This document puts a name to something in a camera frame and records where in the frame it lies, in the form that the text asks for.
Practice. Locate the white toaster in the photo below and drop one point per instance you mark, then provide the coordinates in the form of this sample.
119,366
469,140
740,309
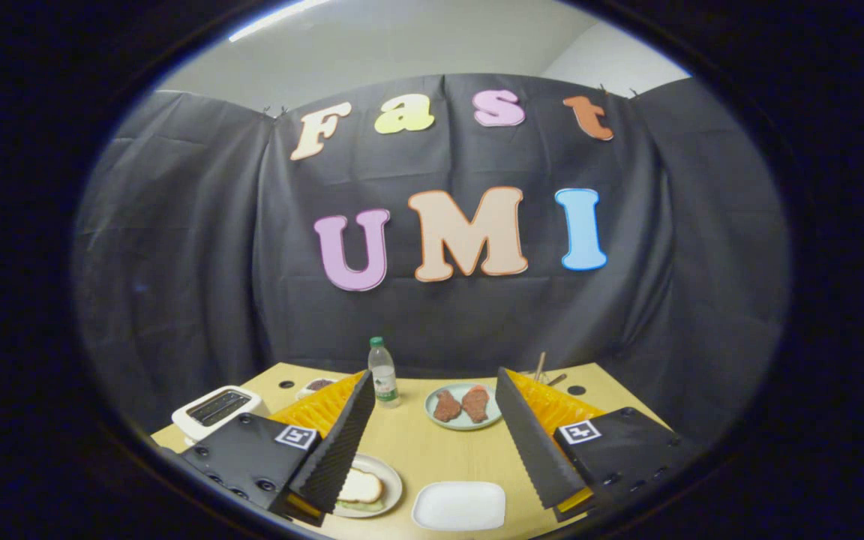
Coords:
192,420

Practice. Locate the clear plastic water bottle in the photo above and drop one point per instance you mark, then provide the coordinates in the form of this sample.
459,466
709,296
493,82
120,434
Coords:
384,379

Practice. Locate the white divided seasoning tray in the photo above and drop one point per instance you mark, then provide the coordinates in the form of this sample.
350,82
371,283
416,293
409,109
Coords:
308,390

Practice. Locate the plain bread slice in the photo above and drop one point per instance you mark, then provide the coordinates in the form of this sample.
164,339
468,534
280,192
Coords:
363,486

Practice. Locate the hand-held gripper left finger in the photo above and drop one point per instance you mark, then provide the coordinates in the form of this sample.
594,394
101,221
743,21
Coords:
338,450

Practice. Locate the black backdrop cloth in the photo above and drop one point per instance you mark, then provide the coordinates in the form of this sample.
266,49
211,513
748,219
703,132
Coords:
432,315

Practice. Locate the wooden stick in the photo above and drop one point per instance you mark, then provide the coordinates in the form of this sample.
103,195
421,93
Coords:
541,364
558,378

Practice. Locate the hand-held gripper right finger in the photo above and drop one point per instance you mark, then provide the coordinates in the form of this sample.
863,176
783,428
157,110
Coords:
533,450

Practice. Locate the light blue plate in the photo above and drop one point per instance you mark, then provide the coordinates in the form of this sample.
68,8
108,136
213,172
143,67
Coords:
493,409

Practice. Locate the round beige plate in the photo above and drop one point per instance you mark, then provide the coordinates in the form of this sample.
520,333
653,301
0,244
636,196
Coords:
393,480

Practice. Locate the white rectangular plate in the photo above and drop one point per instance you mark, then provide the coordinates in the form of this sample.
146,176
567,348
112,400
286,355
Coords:
458,506

